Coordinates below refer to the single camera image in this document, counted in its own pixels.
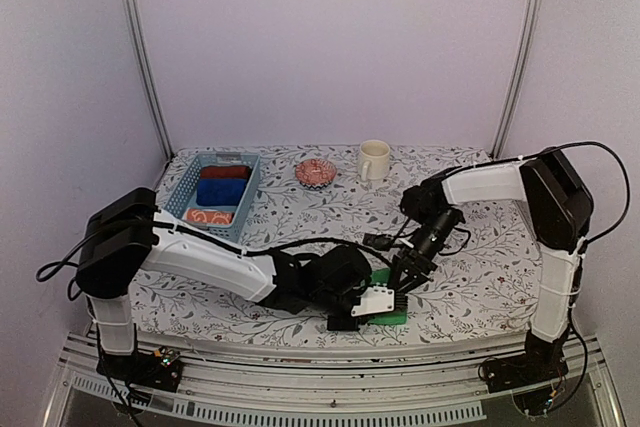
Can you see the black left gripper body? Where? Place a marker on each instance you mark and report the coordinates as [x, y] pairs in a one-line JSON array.
[[326, 305]]

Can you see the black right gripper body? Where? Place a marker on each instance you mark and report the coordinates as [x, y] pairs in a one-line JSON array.
[[444, 224]]

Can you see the green microfibre towel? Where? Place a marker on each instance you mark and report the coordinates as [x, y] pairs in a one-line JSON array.
[[394, 318]]

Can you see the orange rabbit print towel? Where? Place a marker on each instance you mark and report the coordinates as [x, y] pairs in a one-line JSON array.
[[208, 216]]

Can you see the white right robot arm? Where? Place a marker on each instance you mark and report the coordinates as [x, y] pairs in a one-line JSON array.
[[492, 278]]

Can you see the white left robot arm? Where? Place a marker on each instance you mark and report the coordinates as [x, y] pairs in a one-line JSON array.
[[133, 234]]

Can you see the cream ceramic mug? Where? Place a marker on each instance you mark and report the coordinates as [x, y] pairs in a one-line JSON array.
[[373, 160]]

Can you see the red patterned small bowl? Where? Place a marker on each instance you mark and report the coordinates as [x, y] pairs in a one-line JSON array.
[[315, 173]]

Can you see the light blue plastic basket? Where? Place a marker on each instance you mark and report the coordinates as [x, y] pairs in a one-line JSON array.
[[182, 193]]

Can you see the blue rolled towel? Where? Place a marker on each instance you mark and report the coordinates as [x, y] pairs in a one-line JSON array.
[[220, 192]]

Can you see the red rolled towel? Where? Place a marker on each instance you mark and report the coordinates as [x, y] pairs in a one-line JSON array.
[[241, 172]]

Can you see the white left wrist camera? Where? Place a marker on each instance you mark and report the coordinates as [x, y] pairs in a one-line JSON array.
[[377, 300]]

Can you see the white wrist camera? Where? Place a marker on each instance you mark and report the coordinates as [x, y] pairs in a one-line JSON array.
[[384, 242], [377, 300]]

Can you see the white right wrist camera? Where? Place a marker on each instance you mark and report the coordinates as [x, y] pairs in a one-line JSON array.
[[384, 242]]

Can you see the aluminium front rail frame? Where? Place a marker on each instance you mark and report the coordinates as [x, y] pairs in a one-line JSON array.
[[225, 384]]

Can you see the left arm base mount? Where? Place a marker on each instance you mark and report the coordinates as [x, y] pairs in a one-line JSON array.
[[160, 370]]

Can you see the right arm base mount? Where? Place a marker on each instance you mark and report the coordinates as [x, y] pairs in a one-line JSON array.
[[541, 361]]

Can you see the aluminium right corner post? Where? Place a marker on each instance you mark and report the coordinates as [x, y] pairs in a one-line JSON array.
[[526, 40]]

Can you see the aluminium corner post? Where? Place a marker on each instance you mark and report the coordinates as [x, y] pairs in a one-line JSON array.
[[135, 27], [526, 40]]

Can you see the aluminium left corner post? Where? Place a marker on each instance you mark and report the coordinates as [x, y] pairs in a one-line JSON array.
[[135, 27]]

